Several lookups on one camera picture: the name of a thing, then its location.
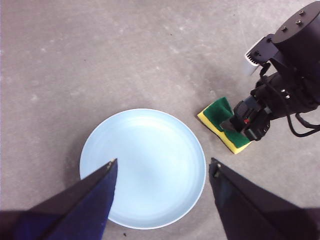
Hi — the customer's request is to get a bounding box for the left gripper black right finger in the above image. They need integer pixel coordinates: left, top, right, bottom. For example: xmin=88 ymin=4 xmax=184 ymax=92
xmin=208 ymin=157 xmax=320 ymax=240

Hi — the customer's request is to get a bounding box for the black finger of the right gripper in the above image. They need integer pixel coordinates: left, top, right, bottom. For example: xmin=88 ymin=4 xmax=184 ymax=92
xmin=219 ymin=118 xmax=237 ymax=133

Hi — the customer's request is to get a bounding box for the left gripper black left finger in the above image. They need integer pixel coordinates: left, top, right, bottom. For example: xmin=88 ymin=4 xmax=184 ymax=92
xmin=0 ymin=157 xmax=119 ymax=240

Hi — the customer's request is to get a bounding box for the green and yellow sponge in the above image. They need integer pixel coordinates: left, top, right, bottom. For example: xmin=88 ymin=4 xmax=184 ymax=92
xmin=196 ymin=96 xmax=255 ymax=155

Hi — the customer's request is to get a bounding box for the light blue round plate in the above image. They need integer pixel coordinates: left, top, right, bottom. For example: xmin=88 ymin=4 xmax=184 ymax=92
xmin=79 ymin=108 xmax=207 ymax=230

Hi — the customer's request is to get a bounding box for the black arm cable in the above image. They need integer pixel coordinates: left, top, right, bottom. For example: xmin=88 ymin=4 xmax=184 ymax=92
xmin=258 ymin=63 xmax=320 ymax=138

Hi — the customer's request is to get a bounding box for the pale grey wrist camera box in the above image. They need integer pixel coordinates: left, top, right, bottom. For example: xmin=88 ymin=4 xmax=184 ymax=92
xmin=243 ymin=41 xmax=261 ymax=76

